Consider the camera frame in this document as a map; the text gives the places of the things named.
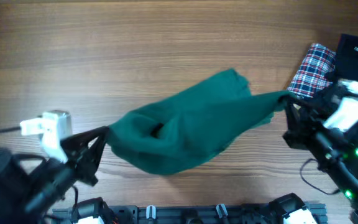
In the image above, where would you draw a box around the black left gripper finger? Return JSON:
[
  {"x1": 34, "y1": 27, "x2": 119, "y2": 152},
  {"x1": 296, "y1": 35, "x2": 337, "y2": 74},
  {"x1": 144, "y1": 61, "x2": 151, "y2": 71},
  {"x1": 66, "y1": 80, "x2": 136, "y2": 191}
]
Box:
[
  {"x1": 61, "y1": 126, "x2": 109, "y2": 149},
  {"x1": 83, "y1": 136, "x2": 106, "y2": 186}
]

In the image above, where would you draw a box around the green cloth bag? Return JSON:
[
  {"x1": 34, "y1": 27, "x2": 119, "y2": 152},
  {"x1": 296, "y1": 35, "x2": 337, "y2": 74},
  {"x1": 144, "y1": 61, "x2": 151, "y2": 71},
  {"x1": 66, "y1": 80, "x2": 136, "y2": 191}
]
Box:
[{"x1": 107, "y1": 69, "x2": 290, "y2": 175}]

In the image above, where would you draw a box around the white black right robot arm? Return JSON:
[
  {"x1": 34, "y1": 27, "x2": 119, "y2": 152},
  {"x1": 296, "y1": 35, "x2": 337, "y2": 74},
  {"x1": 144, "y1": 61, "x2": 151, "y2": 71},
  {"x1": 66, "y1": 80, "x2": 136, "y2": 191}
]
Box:
[{"x1": 280, "y1": 91, "x2": 358, "y2": 223}]

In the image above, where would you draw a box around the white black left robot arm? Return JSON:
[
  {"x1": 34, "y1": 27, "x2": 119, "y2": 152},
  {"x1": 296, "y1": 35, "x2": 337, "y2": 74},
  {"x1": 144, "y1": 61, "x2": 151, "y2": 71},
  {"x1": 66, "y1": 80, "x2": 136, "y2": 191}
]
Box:
[{"x1": 0, "y1": 126, "x2": 109, "y2": 223}]

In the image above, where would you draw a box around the plaid checkered shirt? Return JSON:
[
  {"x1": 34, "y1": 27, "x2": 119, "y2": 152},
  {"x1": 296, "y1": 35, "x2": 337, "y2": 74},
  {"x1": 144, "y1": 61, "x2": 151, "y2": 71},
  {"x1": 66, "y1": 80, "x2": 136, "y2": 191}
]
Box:
[{"x1": 286, "y1": 44, "x2": 336, "y2": 98}]

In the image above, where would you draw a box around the black aluminium mounting rail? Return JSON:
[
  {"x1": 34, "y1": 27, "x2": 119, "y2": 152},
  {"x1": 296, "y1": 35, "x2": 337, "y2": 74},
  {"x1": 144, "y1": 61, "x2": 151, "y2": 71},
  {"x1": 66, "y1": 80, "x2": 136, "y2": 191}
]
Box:
[{"x1": 50, "y1": 198, "x2": 328, "y2": 224}]

